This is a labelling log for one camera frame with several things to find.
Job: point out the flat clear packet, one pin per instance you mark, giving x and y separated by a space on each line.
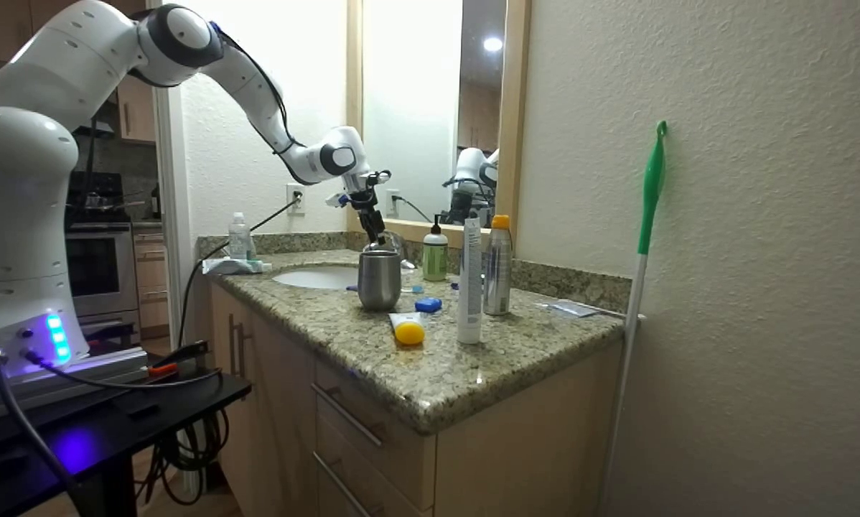
572 309

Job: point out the white tube yellow cap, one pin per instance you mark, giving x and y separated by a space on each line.
408 332

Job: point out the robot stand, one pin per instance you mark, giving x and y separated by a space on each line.
114 424

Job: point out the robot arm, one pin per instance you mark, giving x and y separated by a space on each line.
35 179

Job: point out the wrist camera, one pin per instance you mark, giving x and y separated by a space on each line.
338 199

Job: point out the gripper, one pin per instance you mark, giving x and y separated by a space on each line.
364 202

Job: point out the drawer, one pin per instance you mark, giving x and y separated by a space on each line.
329 499
401 459

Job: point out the steel kitchen stove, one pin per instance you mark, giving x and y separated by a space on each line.
101 266

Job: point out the clear bottle white cap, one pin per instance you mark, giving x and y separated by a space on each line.
238 240

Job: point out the orange black clamp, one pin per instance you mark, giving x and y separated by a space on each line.
179 357

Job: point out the white wall socket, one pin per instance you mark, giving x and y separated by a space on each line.
295 199

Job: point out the wooden wall cabinet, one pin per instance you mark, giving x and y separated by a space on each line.
137 108

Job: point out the white oval sink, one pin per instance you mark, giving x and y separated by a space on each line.
316 277

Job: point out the steel tumbler cup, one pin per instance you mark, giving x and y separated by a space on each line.
380 281

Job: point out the cabinet door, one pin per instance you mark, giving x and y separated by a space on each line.
272 416

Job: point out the wooden kitchen drawers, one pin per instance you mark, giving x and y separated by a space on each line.
151 280

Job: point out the small blue case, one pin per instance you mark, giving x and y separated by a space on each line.
428 304

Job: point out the tall white tube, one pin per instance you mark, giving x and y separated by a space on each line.
469 287

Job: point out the green soap pump bottle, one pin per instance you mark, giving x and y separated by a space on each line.
435 258

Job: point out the wood framed mirror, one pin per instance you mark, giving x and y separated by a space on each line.
516 108

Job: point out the silver spray can orange cap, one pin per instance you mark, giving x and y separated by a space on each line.
498 273

